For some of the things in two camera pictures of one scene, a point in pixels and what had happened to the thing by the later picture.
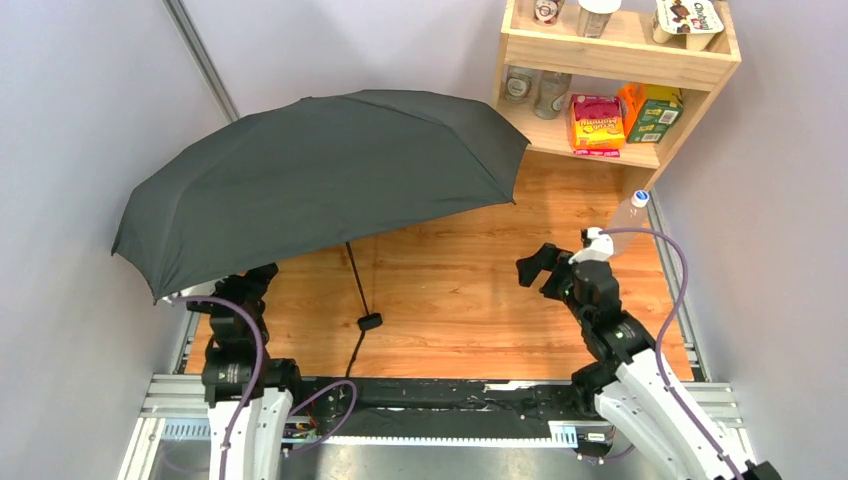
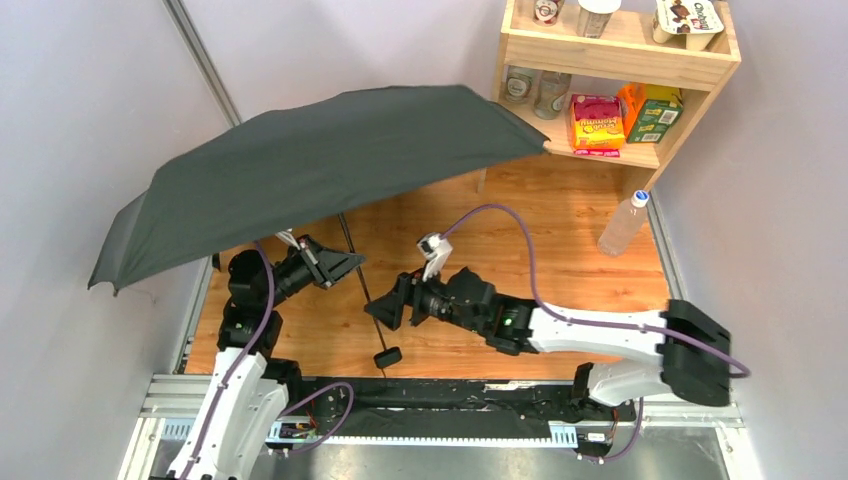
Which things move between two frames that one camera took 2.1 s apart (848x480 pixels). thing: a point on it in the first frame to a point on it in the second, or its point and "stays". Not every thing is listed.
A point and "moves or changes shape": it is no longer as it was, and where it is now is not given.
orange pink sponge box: (597, 125) stays
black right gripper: (553, 274) to (406, 299)
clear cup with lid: (594, 16) stays
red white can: (547, 12) stays
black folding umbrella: (230, 193) moves or changes shape
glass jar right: (552, 89) stays
